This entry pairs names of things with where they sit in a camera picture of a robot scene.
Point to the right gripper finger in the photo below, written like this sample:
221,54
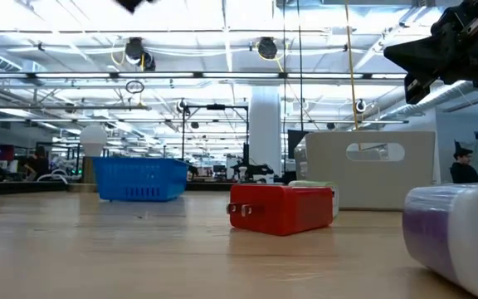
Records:
415,89
417,58

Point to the person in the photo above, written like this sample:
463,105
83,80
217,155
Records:
465,172
37,164

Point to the ceiling light strip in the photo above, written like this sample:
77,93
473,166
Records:
239,75

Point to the white plastic bin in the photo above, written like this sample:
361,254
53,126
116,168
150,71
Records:
326,174

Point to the white bulb brass lamp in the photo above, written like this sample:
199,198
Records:
93,139

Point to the white purple cylinder tube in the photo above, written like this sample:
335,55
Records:
459,236

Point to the white building column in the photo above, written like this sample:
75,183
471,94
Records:
265,133

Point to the blue plastic slotted basket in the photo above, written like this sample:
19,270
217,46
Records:
139,178

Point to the background robot station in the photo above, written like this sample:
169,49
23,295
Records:
259,171

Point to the silver ventilation duct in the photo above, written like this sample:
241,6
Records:
434,101

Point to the black gantry frame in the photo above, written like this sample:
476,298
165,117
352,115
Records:
216,106

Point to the red wall charger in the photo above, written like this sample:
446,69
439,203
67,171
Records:
284,209

